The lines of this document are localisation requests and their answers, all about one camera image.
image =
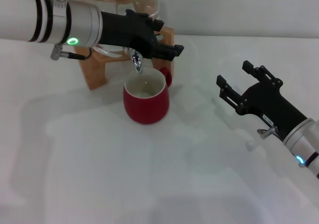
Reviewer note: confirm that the glass water dispenser jar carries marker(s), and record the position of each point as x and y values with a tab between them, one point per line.
139	0

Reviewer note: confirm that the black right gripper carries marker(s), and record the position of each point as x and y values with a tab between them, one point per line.
271	104

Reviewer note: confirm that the wooden dispenser stand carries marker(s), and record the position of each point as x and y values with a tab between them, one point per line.
94	72

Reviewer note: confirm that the red ceramic cup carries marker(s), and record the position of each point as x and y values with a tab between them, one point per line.
144	109

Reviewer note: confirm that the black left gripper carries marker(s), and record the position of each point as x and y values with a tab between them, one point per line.
119	30

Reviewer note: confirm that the chrome faucet with lever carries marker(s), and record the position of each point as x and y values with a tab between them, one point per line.
137	62

